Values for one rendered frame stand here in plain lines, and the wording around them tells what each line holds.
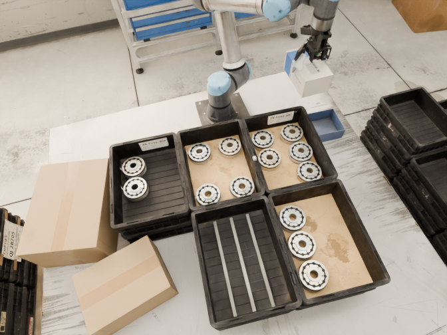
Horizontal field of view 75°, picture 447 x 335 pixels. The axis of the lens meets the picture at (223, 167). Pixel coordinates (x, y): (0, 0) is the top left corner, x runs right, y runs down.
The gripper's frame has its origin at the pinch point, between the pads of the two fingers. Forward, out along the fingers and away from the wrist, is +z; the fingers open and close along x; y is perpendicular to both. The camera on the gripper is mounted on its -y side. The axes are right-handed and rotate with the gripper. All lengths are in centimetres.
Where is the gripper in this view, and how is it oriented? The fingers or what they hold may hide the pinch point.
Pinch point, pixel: (307, 67)
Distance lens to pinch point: 134.1
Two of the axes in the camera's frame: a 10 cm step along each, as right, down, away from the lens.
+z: 0.5, 5.2, 8.5
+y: 2.8, 8.2, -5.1
